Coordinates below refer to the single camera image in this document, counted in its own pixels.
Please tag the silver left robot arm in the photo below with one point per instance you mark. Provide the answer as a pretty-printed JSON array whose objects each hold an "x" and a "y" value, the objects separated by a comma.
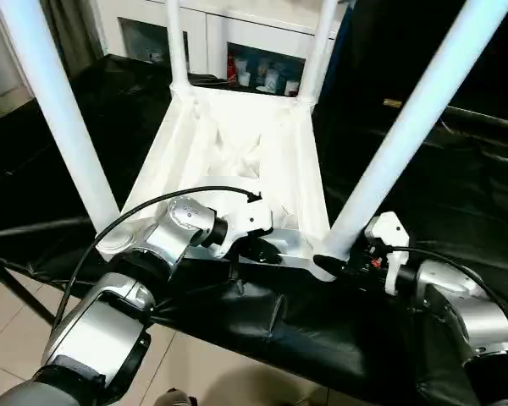
[{"x": 165, "y": 241}]

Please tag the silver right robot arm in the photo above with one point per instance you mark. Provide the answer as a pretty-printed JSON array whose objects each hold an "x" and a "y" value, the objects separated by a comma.
[{"x": 478, "y": 304}]

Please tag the black mat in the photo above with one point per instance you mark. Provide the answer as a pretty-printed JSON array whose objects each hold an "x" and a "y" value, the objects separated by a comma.
[{"x": 448, "y": 190}]

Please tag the white cup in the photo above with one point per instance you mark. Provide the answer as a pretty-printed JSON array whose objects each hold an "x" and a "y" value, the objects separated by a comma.
[{"x": 244, "y": 78}]

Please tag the red bottle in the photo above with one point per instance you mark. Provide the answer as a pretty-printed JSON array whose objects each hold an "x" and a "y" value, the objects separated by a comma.
[{"x": 231, "y": 67}]

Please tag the black rod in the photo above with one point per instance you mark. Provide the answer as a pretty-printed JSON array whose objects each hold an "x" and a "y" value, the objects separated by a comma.
[{"x": 487, "y": 119}]

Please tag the black box with gold label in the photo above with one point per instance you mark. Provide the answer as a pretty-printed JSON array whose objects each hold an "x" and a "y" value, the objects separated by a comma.
[{"x": 389, "y": 51}]

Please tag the white cabinet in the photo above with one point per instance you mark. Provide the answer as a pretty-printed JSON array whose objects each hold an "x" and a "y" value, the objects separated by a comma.
[{"x": 237, "y": 25}]

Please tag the black stand foot bar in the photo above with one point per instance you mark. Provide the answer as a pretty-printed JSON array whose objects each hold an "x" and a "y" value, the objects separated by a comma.
[{"x": 21, "y": 298}]

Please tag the grey curtain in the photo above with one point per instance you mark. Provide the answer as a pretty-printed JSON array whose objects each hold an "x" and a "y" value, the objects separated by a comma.
[{"x": 74, "y": 38}]

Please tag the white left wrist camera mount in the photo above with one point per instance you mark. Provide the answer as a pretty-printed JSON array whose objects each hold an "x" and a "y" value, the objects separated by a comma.
[{"x": 254, "y": 220}]

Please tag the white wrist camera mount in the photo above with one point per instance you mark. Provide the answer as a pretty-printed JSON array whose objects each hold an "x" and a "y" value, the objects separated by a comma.
[
  {"x": 254, "y": 220},
  {"x": 387, "y": 228}
]

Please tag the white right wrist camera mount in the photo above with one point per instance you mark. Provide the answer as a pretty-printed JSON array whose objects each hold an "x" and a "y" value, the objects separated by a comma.
[{"x": 387, "y": 228}]

